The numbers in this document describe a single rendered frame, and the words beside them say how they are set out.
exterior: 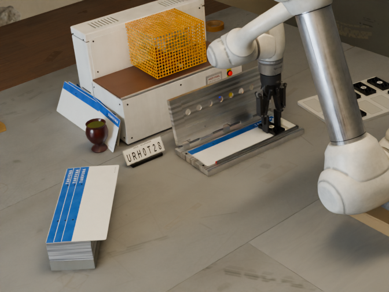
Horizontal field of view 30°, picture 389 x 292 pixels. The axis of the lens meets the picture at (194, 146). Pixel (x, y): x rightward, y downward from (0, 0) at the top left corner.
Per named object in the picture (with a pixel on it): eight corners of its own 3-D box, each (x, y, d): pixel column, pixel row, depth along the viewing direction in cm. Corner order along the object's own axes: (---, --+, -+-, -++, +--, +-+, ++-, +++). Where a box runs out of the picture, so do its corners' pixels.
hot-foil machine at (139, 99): (128, 147, 271) (115, 53, 252) (77, 109, 300) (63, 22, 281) (281, 85, 306) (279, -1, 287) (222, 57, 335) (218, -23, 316)
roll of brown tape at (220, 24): (218, 22, 373) (218, 18, 372) (227, 29, 365) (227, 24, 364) (200, 26, 370) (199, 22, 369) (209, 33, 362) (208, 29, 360)
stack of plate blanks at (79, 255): (95, 268, 212) (90, 241, 207) (51, 270, 212) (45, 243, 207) (109, 191, 246) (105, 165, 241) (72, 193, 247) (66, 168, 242)
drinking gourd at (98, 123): (94, 142, 276) (90, 116, 270) (114, 144, 273) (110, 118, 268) (84, 153, 269) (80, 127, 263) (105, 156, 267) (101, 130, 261)
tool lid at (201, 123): (169, 101, 254) (166, 99, 256) (179, 150, 261) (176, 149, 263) (265, 64, 275) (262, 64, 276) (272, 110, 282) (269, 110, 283)
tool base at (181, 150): (208, 176, 250) (208, 167, 248) (175, 153, 265) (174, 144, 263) (303, 134, 270) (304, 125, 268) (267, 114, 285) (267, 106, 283)
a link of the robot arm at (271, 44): (274, 47, 261) (242, 57, 256) (273, 6, 253) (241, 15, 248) (291, 57, 253) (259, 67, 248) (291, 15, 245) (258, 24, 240)
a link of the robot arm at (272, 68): (288, 57, 254) (288, 72, 257) (271, 49, 260) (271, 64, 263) (268, 64, 250) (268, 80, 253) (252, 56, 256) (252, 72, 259)
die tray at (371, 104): (337, 131, 270) (337, 128, 270) (296, 103, 291) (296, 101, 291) (420, 102, 285) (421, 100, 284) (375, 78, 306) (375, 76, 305)
